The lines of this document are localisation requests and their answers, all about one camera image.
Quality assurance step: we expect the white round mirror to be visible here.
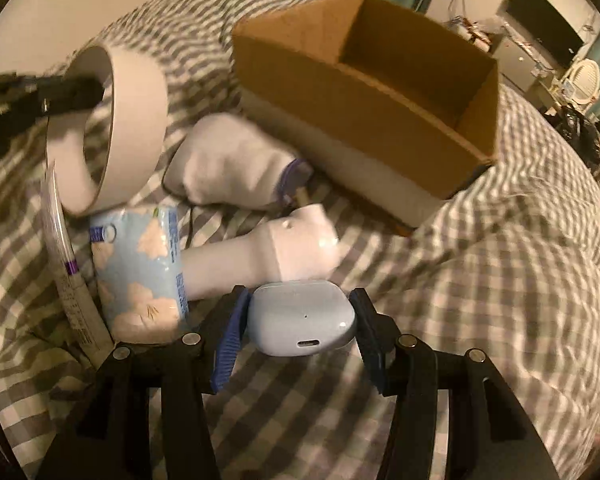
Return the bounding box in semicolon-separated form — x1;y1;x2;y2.
562;57;600;111

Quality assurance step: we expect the black flat screen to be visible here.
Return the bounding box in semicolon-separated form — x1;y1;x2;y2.
505;0;585;68

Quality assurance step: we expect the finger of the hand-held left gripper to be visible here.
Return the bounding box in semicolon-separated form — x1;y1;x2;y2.
0;73;105;118
0;110;50;166

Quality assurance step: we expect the blue tissue pack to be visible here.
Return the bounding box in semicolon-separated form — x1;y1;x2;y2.
89;205;191;346

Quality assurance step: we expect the white sock with purple trim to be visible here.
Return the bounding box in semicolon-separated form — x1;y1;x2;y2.
172;112;313;211

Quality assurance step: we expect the white tape roll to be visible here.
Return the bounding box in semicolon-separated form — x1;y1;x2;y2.
46;45;168;218

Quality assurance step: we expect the white earbuds case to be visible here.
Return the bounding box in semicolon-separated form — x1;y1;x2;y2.
247;280;357;358

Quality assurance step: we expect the white cabinet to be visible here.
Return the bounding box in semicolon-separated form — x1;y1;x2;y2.
490;30;551;96

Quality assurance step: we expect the brown cardboard box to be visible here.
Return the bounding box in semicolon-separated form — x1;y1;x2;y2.
231;0;501;228

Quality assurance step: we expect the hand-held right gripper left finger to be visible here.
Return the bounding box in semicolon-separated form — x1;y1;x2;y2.
35;285;253;480

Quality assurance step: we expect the white tube bottle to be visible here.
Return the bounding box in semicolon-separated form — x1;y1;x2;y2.
182;203;343;303

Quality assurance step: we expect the black bag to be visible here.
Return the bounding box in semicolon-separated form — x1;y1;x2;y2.
545;105;600;181

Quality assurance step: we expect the grey checked blanket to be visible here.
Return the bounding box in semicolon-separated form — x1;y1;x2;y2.
0;0;600;480

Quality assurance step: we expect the white tube purple stripe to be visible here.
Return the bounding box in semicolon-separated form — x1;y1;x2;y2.
40;160;116;361

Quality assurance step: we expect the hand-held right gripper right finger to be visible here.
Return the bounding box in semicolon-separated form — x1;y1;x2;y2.
349;287;561;480

